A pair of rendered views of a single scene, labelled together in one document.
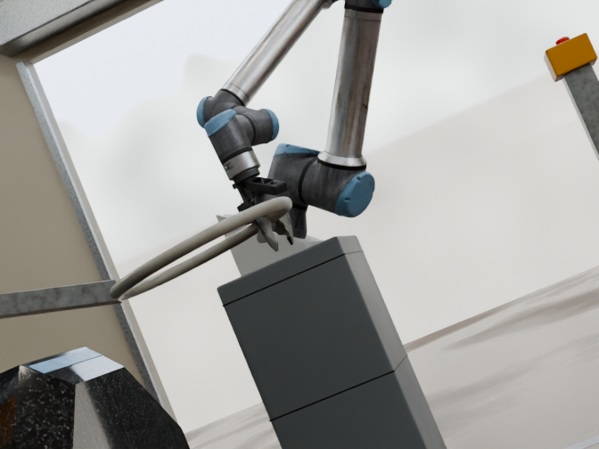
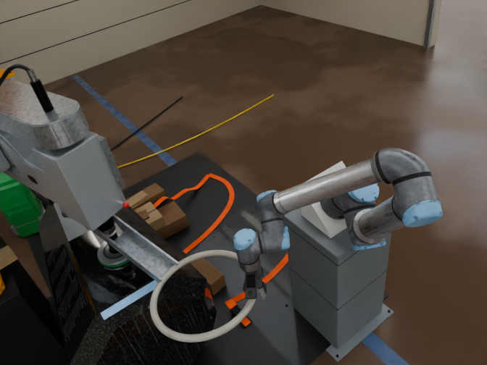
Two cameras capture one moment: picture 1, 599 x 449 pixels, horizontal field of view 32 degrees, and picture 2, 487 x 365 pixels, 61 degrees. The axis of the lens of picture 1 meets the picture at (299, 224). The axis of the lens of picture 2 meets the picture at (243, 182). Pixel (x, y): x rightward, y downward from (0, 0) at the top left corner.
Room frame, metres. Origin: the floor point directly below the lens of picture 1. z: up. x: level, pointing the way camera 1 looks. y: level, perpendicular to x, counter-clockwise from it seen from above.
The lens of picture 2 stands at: (1.98, -0.80, 2.39)
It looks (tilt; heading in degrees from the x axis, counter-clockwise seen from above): 39 degrees down; 50
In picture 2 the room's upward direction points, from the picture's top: 10 degrees counter-clockwise
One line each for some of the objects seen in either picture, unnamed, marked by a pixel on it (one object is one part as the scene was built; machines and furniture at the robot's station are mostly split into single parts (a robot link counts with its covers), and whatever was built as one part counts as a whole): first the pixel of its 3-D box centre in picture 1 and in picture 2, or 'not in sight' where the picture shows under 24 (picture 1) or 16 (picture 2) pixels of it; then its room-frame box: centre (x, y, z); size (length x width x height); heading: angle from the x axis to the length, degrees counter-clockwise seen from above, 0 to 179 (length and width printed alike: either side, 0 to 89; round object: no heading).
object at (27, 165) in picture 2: not in sight; (43, 159); (2.40, 1.28, 1.28); 0.74 x 0.23 x 0.49; 97
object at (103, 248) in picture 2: not in sight; (117, 248); (2.44, 0.88, 0.83); 0.21 x 0.21 x 0.01
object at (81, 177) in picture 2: not in sight; (74, 175); (2.43, 0.96, 1.30); 0.36 x 0.22 x 0.45; 97
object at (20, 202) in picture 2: not in sight; (11, 187); (2.37, 2.70, 0.43); 0.35 x 0.35 x 0.87; 65
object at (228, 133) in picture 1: (228, 136); (246, 245); (2.68, 0.08, 1.17); 0.10 x 0.09 x 0.12; 139
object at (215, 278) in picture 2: not in sight; (205, 274); (2.93, 0.93, 0.07); 0.30 x 0.12 x 0.12; 86
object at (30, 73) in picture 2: not in sight; (39, 90); (2.44, 0.88, 1.76); 0.04 x 0.04 x 0.17
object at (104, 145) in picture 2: not in sight; (108, 162); (2.56, 0.83, 1.35); 0.08 x 0.03 x 0.28; 97
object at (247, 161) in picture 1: (241, 167); (248, 261); (2.67, 0.08, 1.08); 0.10 x 0.09 x 0.05; 128
